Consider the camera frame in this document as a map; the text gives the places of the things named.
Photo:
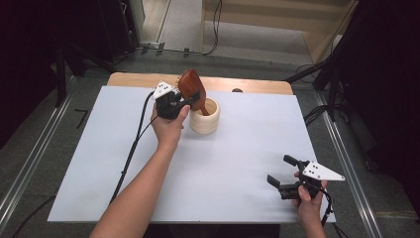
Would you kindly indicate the person's right hand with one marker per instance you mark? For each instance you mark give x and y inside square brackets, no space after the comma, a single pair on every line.
[308,206]

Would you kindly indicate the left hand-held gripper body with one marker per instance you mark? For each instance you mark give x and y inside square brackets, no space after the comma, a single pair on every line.
[168,107]

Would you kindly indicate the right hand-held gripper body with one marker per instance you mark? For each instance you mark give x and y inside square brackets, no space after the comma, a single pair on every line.
[318,173]

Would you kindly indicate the white table board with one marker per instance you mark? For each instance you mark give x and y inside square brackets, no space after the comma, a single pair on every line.
[247,148]

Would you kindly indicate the black tripod stand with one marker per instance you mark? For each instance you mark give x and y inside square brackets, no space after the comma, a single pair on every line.
[333,76]

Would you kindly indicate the person's left hand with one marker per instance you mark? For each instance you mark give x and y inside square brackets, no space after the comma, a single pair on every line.
[168,132]

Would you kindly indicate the metal floor rail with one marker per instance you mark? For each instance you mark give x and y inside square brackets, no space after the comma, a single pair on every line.
[346,158]
[33,158]

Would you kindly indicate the dark cabinet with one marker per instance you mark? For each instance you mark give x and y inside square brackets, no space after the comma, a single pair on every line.
[115,29]

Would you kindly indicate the light wooden shelf unit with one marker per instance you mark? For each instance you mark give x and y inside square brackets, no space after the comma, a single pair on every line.
[251,16]

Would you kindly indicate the cream ribbed holder cup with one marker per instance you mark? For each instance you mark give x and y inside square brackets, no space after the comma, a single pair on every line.
[204,125]

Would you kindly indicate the brown wooden spatula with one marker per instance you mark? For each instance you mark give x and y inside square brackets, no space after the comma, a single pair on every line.
[191,86]

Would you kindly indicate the wooden table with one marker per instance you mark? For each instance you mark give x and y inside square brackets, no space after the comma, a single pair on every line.
[138,80]

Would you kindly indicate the dark round knob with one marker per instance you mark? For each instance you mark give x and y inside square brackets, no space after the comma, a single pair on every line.
[237,90]

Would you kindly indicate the dark metal stand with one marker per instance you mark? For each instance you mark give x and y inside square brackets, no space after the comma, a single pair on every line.
[60,79]

